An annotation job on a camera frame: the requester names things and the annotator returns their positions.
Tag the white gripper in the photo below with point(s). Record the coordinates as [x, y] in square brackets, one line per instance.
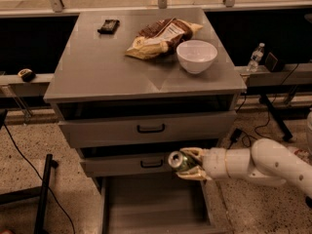
[214, 163]

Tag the brown chip bag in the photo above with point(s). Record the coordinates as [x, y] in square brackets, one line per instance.
[162, 37]

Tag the clear water bottle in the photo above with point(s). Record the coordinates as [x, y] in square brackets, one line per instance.
[256, 57]

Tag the green soda can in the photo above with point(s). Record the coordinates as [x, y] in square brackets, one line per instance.
[181, 162]

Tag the white bowl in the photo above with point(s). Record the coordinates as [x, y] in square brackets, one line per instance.
[196, 56]

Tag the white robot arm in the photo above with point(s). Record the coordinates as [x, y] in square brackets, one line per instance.
[267, 162]

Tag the grey drawer cabinet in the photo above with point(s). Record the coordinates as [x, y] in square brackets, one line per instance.
[95, 79]

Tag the white red sneaker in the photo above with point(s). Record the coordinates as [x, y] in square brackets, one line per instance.
[300, 153]

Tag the open bottom drawer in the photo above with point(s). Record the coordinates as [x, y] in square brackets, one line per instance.
[155, 204]

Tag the middle grey drawer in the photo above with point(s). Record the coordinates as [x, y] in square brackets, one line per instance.
[126, 165]

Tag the black tape measure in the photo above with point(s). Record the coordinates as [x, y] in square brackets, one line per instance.
[26, 75]

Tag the small black box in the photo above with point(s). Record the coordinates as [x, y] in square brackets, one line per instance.
[273, 64]

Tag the black stand frame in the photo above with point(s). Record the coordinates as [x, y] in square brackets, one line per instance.
[39, 191]

